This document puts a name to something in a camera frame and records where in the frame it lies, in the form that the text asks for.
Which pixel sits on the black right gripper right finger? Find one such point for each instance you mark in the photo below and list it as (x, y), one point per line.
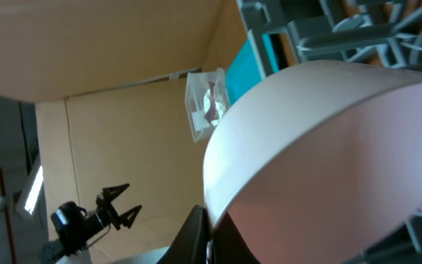
(228, 246)

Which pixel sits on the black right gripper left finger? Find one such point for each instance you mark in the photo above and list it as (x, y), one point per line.
(190, 243)

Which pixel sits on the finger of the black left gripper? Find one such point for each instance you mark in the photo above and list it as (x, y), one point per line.
(127, 219)
(108, 194)

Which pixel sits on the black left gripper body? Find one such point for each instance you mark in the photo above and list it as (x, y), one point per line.
(75, 226)

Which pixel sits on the small pink bowl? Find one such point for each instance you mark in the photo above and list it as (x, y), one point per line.
(306, 146)

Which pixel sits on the red sauce packet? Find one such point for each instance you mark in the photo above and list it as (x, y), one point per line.
(212, 113)

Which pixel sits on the clear plastic waste bin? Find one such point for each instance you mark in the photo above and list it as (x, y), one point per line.
(196, 87)

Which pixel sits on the grey dishwasher rack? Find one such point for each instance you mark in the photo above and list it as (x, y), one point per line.
(343, 29)

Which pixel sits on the white napkin in bin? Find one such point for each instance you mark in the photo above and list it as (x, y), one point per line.
(221, 105)

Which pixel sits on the teal serving tray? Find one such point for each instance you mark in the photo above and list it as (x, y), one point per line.
(243, 74)

